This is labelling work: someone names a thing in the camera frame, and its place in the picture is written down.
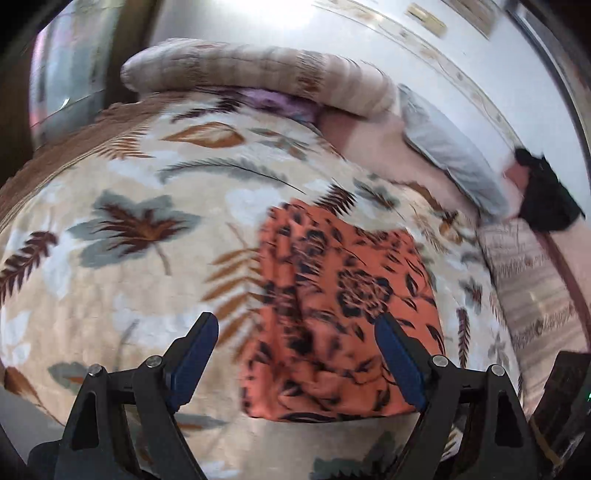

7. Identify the purple patterned cloth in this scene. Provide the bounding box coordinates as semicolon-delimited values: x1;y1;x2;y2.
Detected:
221;88;322;124

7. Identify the striped beige folded quilt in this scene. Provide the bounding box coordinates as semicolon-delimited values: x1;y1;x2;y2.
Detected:
478;219;589;415

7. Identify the grey pillow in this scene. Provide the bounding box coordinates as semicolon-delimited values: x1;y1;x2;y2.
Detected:
398;85;510;218

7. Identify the orange black floral garment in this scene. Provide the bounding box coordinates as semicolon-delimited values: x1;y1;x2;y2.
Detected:
240;200;445;423

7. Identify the pink bed sheet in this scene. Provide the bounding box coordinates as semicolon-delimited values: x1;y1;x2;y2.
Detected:
318;109;590;325

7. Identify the stained glass window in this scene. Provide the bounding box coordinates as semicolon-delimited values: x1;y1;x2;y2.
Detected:
29;0;124;149

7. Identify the cream leaf-pattern plush blanket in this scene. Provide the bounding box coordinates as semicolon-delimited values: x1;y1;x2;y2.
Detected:
1;92;521;479

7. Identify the striped floral rolled quilt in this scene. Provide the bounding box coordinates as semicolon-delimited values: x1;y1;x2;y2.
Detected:
120;38;396;118

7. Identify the black cloth item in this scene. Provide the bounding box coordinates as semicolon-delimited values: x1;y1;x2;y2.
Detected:
515;147;586;233

